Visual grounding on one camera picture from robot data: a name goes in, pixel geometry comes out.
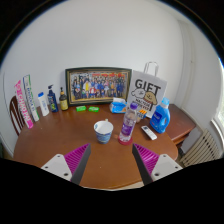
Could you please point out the flat round red coaster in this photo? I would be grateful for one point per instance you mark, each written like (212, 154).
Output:
(126, 143)

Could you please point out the white radiator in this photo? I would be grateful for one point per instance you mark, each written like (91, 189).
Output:
(201, 150)

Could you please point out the clear purple-capped water bottle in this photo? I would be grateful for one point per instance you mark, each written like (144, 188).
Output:
(128, 125)

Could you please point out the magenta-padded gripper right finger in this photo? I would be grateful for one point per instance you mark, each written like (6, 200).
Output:
(148, 159)

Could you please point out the blue detergent bottle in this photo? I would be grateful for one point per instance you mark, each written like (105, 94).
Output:
(160, 119)

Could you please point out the small green pack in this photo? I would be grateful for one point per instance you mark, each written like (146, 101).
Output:
(93, 109)
(81, 108)

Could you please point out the brown wooden side table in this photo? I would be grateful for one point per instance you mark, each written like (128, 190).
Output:
(181, 123)

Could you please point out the white paper gift bag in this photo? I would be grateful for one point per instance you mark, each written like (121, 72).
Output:
(148, 90)

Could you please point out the white blue-capped bottle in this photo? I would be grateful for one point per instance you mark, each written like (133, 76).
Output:
(43, 106)

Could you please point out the blue and white paper cup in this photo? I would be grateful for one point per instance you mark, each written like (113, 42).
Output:
(103, 133)

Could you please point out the blue tissue pack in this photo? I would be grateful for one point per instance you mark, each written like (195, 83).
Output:
(118, 106)

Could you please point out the framed group photo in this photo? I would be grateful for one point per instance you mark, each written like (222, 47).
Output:
(98, 86)

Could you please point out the brown wooden chair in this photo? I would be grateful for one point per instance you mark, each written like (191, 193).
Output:
(15, 115)

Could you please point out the tall pink box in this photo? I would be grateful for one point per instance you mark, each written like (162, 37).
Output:
(24, 105)

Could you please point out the white remote control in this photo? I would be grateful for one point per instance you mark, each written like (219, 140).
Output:
(149, 132)

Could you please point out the colourful puzzle cube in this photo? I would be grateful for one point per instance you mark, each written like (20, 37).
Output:
(142, 113)

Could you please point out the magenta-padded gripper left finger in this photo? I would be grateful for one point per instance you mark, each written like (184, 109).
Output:
(76, 159)

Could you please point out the tall white green box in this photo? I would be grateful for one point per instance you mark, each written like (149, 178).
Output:
(31, 98)

